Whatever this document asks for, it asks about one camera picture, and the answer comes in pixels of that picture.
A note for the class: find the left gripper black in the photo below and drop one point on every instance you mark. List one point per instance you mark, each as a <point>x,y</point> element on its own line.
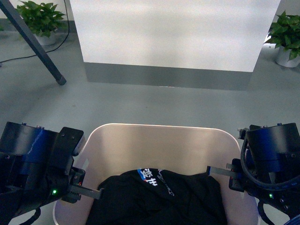
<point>47,158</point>

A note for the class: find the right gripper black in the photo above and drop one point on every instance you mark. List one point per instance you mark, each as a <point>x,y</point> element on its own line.
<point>283,196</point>

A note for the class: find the beige plastic laundry hamper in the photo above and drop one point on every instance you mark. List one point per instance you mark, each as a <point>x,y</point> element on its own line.
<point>113,149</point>

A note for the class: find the right robot arm blue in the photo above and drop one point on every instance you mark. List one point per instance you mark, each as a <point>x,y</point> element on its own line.
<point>268,169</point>

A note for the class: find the left robot arm blue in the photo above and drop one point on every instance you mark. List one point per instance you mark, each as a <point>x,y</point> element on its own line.
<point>11,191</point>

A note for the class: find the black printed t-shirt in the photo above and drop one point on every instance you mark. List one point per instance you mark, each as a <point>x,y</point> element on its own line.
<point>158,197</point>

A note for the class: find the right potted green plant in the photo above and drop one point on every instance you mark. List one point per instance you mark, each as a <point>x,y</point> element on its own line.
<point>285,35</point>

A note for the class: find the potted green plant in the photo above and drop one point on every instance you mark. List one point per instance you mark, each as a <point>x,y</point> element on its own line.
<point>285,35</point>
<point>43,20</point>

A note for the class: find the left potted green plant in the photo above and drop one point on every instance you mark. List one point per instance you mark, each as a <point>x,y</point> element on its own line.
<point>43,20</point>

